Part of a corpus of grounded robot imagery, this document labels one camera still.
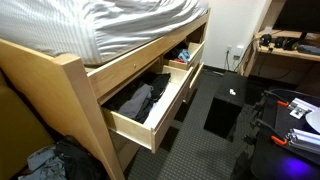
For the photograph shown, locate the grey folded garment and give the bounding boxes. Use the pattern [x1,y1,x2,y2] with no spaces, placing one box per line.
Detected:
[118,83,155,121]

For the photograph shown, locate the wooden desk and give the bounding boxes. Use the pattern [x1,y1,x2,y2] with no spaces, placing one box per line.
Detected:
[239,0,320,88]

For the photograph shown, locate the aluminium angle bracket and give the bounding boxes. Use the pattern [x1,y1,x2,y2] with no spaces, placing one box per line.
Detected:
[289,105,312,120]

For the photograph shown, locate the light blue cloth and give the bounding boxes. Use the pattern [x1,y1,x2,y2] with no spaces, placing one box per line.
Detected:
[177,48,192,64]

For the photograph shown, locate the wooden bed frame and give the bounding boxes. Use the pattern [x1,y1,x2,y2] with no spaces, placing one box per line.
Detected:
[0,8,212,180]

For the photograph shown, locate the aluminium extrusion bar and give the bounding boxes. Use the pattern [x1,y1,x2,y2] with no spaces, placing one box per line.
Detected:
[287,97,320,114]
[285,127,320,156]

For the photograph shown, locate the black wall cable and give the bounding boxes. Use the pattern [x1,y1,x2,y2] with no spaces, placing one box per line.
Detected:
[224,49,232,72]

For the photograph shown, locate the black box on floor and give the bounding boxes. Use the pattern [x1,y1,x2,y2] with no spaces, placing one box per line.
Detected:
[203,71,250,142]

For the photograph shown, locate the black perforated robot table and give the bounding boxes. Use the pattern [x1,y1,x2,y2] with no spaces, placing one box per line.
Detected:
[232,87,320,180]

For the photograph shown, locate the grey blue garment pile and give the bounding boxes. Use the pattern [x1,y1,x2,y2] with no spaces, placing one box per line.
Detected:
[18,144,68,180]

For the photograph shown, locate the wooden closed drawer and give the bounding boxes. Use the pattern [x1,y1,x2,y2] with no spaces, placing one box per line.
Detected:
[109,129,142,172]

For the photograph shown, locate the wooden drawer slightly open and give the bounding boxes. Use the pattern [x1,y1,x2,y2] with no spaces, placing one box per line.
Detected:
[183,61,205,104]

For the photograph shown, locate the wide wooden drawer with clothes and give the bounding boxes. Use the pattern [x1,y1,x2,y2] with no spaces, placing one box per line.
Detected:
[101,64,194,154]

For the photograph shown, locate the black monitor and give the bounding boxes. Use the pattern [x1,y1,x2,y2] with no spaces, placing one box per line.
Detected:
[272,0,320,43]

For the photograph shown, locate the dark grey pouch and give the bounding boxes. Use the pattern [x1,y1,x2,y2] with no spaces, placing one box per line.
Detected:
[296,44,320,56]

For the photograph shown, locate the black cloth in small drawer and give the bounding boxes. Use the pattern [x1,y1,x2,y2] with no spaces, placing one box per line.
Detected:
[164,45,188,62]

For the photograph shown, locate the black headphones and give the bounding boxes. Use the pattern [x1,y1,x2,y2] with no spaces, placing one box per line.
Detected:
[259,33,300,51]

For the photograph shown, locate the wooden drawer with blue cloth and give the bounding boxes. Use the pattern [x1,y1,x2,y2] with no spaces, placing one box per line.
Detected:
[162,40,206,72]

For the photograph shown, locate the mattress with white striped sheet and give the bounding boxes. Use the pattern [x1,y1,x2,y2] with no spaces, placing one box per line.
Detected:
[0,0,209,67]

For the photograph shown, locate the black folded garment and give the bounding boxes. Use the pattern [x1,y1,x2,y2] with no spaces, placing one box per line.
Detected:
[103,71,172,113]

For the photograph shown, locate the white wall power adapter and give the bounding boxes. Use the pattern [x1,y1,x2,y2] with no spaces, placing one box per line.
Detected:
[232,45,245,61]

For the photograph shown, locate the black garment pile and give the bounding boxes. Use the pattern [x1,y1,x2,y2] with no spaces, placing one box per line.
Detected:
[53,135,105,180]

